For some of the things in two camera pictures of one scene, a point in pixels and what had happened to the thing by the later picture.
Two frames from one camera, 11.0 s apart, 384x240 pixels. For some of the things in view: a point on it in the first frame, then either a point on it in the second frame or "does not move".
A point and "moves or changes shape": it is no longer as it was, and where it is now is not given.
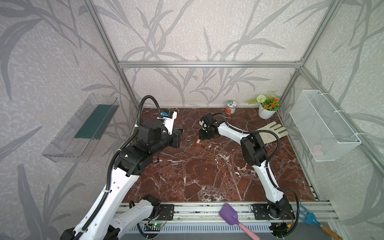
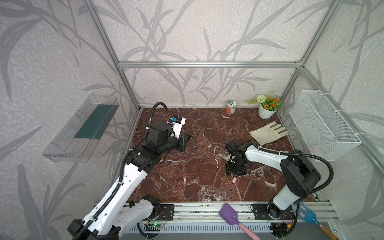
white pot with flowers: (268, 106) does not move
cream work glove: (267, 137) does not move
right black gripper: (205, 130) -> (235, 162)
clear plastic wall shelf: (74, 143) does not move
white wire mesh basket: (323, 131) does not move
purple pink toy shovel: (230, 215) does not move
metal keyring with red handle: (188, 139) moves or changes shape
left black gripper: (176, 138) -> (183, 142)
